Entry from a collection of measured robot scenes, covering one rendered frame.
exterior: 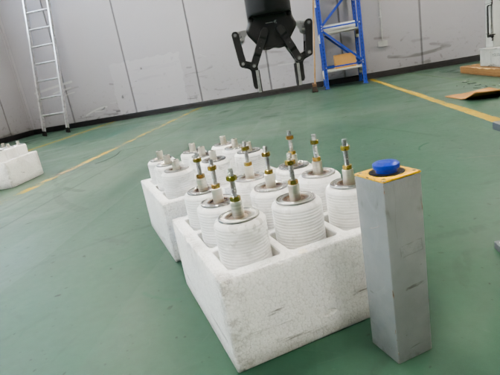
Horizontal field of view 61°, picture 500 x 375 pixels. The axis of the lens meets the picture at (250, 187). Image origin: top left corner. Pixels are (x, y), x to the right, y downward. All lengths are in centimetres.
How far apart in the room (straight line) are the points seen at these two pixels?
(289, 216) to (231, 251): 12
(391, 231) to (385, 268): 7
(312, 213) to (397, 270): 18
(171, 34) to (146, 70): 73
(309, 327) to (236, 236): 22
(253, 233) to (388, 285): 23
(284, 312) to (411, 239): 25
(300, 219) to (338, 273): 12
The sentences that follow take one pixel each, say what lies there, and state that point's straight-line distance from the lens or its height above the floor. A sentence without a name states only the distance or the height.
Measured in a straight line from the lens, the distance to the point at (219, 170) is 126.
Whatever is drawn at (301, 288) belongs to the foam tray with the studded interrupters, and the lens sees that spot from 77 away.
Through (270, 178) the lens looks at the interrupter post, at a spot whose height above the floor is 27.
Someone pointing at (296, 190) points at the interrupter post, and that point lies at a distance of 79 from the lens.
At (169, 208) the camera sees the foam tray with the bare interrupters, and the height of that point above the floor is 16.
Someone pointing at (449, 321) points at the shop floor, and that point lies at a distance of 89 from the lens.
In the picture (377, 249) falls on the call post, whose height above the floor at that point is 20.
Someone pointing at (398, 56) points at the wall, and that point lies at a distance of 733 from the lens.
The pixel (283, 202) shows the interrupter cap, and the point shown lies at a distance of 79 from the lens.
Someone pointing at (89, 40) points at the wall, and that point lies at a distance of 805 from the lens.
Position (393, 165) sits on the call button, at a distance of 66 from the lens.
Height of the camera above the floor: 50
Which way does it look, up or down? 16 degrees down
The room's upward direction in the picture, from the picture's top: 10 degrees counter-clockwise
